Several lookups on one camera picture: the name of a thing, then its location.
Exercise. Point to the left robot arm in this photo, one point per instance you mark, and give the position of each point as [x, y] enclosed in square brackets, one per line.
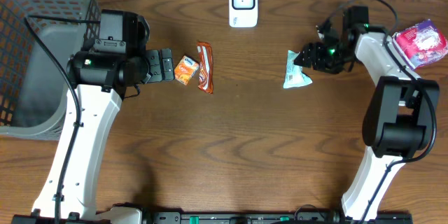
[97, 77]

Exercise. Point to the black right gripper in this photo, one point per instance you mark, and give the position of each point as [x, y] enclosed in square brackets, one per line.
[316, 54]

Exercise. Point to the orange small box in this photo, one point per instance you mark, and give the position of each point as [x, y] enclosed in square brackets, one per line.
[185, 69]

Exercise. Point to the red orange snack wrapper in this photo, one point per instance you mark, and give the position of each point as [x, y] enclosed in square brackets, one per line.
[206, 67]

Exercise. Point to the white barcode scanner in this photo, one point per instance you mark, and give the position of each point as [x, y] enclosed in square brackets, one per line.
[243, 13]

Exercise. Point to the purple snack package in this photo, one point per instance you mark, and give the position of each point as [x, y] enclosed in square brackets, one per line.
[421, 44]

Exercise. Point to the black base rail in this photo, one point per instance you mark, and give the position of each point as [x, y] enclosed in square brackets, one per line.
[262, 217]

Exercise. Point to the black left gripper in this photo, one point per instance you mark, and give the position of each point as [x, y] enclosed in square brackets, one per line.
[150, 65]

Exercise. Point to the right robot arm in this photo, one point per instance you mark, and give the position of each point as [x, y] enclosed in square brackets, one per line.
[400, 124]

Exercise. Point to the teal snack packet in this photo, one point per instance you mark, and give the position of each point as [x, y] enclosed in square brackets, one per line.
[294, 77]

